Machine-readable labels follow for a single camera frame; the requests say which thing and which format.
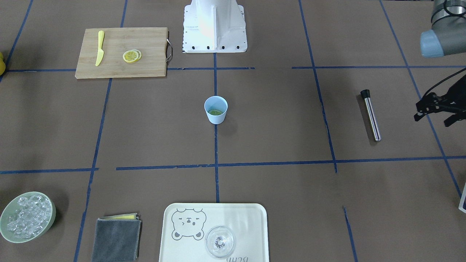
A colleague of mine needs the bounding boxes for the cream bear tray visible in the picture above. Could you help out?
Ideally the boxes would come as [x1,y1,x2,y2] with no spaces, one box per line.
[159,203,270,262]

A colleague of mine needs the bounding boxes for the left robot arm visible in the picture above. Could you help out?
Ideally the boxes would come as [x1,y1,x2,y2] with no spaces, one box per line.
[413,0,466,127]

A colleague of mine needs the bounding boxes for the lemon slices on board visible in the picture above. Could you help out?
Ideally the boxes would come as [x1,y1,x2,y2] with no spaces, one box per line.
[122,49,142,63]

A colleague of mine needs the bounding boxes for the green bowl of ice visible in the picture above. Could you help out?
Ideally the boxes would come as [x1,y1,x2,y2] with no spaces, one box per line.
[0,192,56,243]

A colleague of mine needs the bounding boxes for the grey folded cloth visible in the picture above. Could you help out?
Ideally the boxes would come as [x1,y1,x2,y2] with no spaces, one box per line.
[91,213,142,262]

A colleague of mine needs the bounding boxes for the light blue cup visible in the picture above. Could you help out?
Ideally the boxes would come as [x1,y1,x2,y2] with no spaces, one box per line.
[204,96,229,125]

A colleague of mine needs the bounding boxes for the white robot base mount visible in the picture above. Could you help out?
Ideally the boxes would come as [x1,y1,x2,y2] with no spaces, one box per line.
[182,0,248,53]

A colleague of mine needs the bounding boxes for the steel muddler black tip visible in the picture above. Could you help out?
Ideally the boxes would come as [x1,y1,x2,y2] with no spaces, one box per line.
[360,89,382,142]

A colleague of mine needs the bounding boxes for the wooden cutting board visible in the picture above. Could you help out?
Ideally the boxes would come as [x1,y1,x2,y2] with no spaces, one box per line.
[75,28,170,79]

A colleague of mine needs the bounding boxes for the clear wine glass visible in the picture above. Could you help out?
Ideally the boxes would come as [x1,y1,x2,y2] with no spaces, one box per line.
[205,225,236,259]

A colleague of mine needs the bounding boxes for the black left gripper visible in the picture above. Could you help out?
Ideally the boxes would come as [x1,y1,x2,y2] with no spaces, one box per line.
[413,76,466,127]

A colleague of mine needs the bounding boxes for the yellow plastic knife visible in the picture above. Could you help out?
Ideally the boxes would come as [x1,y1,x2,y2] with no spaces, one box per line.
[95,30,105,67]

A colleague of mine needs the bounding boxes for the yellow lemon slice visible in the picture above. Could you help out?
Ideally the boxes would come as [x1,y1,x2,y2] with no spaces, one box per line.
[208,109,223,116]

